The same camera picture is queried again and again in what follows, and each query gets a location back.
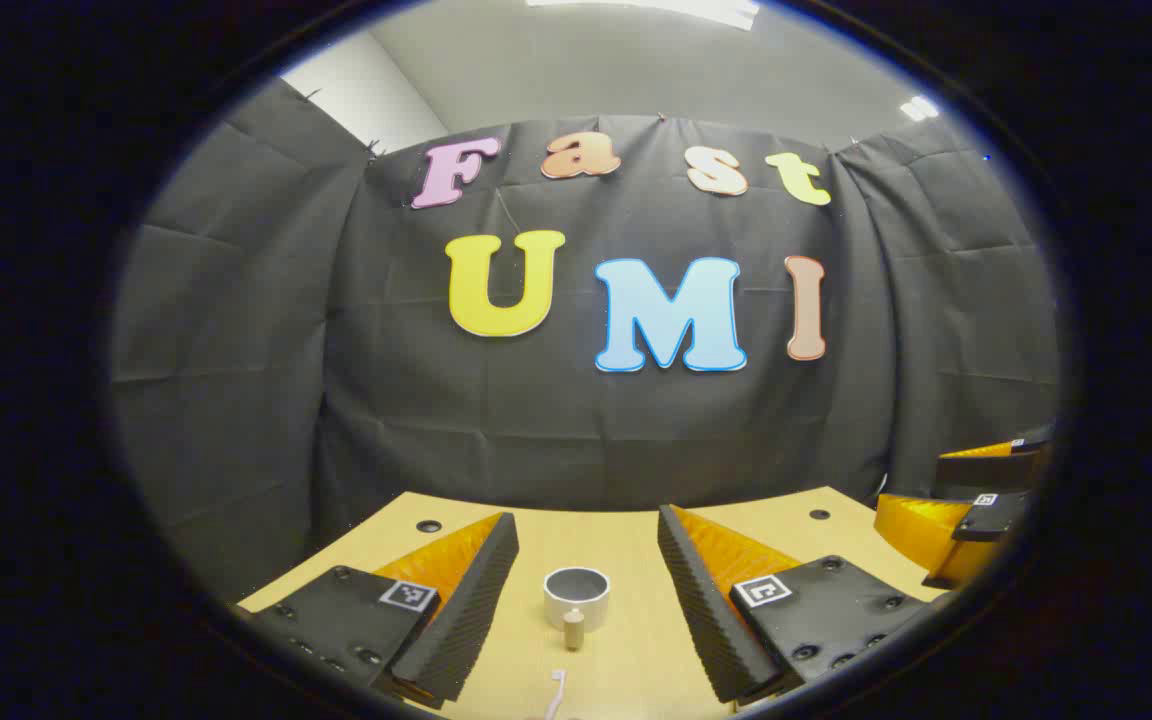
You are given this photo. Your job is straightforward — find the white cup with handle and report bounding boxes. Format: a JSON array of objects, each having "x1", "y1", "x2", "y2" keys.
[{"x1": 543, "y1": 567, "x2": 611, "y2": 651}]

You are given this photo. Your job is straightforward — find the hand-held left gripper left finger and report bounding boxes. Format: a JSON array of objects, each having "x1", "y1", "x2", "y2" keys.
[{"x1": 236, "y1": 512, "x2": 520, "y2": 706}]

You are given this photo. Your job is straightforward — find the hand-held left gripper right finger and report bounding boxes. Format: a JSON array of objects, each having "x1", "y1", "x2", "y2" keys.
[{"x1": 658, "y1": 504, "x2": 947, "y2": 704}]

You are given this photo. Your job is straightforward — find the light wooden desktop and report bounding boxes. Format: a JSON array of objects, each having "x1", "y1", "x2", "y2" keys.
[{"x1": 236, "y1": 487, "x2": 947, "y2": 720}]

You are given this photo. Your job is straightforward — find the black backdrop cloth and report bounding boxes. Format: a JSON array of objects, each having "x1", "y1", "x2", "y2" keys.
[{"x1": 108, "y1": 78, "x2": 1062, "y2": 601}]

